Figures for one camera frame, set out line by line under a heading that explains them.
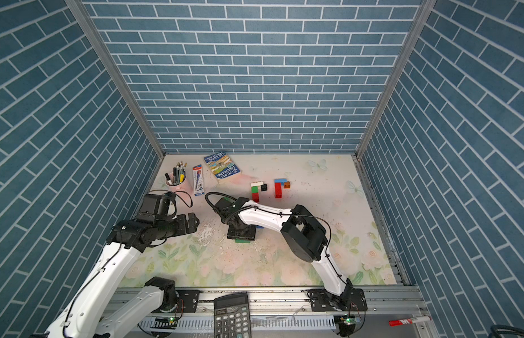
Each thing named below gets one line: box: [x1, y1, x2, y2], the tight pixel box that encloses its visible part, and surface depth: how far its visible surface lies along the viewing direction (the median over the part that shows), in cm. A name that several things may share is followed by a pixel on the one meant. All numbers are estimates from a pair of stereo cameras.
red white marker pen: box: [388, 315, 433, 327], surface depth 71 cm
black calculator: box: [213, 292, 253, 338], surface depth 71 cm
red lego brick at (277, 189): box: [274, 182, 282, 196], surface depth 107 cm
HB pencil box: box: [192, 164, 205, 197], surface depth 110 cm
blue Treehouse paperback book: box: [202, 151, 241, 180], surface depth 114 cm
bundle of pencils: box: [173, 160, 188, 186], surface depth 96 cm
